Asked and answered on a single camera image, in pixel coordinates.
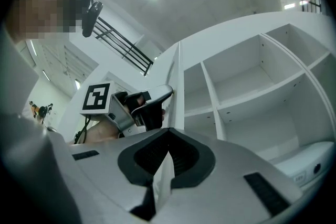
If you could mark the person's white shirt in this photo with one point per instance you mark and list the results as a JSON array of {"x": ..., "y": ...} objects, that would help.
[{"x": 26, "y": 152}]

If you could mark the black head-worn camera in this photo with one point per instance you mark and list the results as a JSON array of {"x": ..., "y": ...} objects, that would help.
[{"x": 90, "y": 21}]

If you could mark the person's head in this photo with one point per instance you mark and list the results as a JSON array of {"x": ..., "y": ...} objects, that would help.
[{"x": 39, "y": 8}]

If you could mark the orange and black equipment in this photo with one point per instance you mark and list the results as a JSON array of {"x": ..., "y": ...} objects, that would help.
[{"x": 40, "y": 110}]

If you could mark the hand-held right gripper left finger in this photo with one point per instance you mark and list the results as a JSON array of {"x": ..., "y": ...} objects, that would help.
[{"x": 136, "y": 165}]

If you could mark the white strip light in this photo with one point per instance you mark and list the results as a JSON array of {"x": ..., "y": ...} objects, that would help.
[
  {"x": 33, "y": 48},
  {"x": 46, "y": 75}
]

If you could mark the white desk with shelves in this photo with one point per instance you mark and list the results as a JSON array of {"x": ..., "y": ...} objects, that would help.
[{"x": 249, "y": 86}]

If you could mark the person's left hand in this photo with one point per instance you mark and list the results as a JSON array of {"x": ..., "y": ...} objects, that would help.
[{"x": 152, "y": 118}]

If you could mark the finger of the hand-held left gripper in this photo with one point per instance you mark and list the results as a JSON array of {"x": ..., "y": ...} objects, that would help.
[{"x": 157, "y": 93}]

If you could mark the person's left forearm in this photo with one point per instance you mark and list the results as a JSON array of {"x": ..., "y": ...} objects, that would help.
[{"x": 99, "y": 132}]

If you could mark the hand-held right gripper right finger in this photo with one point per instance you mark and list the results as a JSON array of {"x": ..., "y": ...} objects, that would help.
[{"x": 194, "y": 162}]

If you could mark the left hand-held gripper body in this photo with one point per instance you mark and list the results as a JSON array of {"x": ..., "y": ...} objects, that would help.
[{"x": 95, "y": 97}]

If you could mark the white projector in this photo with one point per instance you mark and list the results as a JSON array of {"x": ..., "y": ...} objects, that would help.
[{"x": 302, "y": 162}]

